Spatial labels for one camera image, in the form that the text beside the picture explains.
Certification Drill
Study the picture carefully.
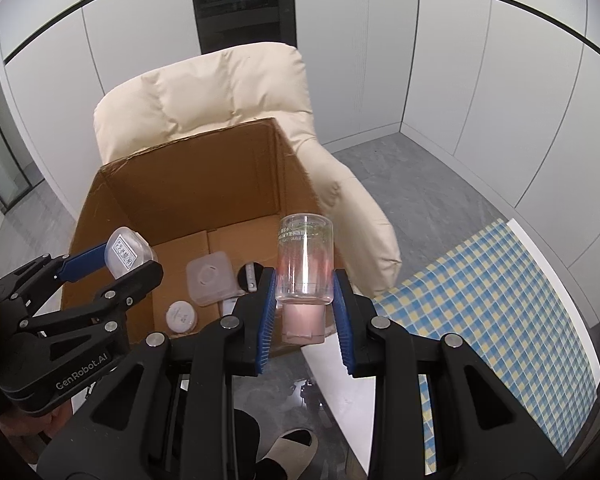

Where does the black oval pouch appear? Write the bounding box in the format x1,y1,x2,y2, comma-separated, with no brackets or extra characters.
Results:
237,261,266,293

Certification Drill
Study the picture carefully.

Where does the blue yellow checkered tablecloth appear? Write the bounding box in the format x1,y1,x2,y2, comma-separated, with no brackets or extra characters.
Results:
372,218,598,476

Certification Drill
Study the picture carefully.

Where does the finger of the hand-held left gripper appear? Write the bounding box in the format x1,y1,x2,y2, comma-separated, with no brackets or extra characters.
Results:
0,242,110,313
17,260,165,347

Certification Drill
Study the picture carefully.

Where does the cream padded armchair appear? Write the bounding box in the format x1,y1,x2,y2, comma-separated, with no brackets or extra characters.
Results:
93,42,403,298

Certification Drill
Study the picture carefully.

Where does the beige slipper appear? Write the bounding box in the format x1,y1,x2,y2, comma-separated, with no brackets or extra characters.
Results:
252,427,318,480

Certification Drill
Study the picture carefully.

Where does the translucent square plastic container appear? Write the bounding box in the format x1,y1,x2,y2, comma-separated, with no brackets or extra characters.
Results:
186,251,248,307

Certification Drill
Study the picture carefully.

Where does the brown cardboard box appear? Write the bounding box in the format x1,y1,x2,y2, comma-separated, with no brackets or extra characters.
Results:
60,117,338,356

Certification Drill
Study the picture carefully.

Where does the person's left hand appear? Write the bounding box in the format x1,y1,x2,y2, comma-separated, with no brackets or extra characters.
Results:
0,402,77,437

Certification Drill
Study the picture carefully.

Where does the black glass cabinet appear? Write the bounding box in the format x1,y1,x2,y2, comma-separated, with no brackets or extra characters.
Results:
189,0,298,56

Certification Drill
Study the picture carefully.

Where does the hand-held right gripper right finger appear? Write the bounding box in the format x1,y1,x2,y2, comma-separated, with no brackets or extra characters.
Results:
332,269,566,480

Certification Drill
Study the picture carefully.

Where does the small translucent labelled container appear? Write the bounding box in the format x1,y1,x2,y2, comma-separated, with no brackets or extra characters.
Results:
105,226,158,281

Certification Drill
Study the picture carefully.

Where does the white round jar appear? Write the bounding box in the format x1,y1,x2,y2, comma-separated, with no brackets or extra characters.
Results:
165,301,198,333

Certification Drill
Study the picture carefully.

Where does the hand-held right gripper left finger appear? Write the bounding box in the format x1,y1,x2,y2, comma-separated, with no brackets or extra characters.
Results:
37,266,278,480

